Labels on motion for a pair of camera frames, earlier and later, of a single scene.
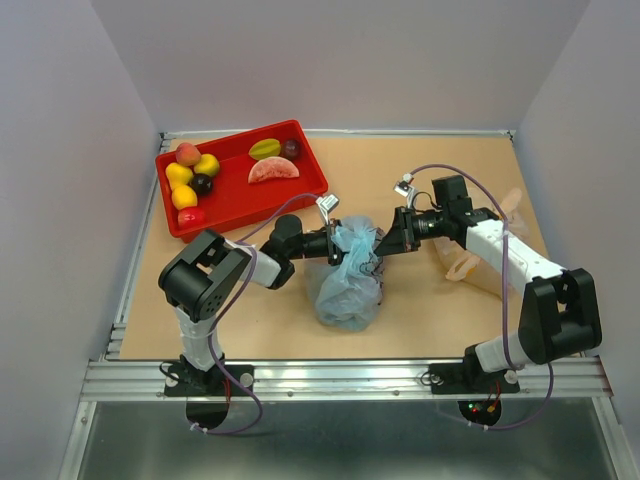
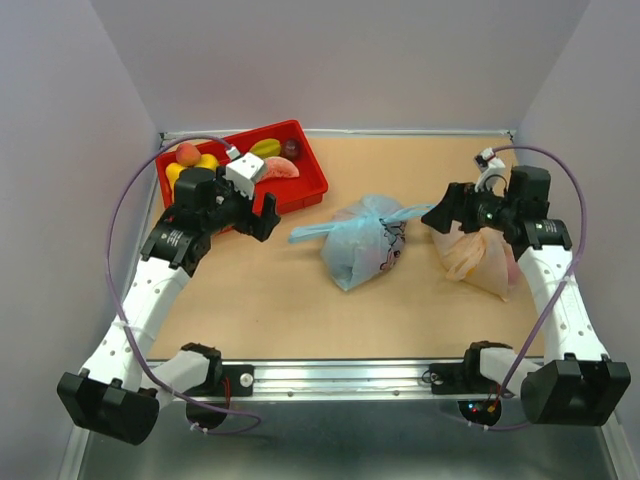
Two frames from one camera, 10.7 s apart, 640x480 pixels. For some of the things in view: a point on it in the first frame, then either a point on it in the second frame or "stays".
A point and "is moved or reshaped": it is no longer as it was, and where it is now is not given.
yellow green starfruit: [268, 147] stays
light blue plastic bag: [348, 290] is moved or reshaped
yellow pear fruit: [208, 165] stays
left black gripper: [334, 254] -> [262, 225]
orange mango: [178, 175] stays
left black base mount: [182, 381] stays
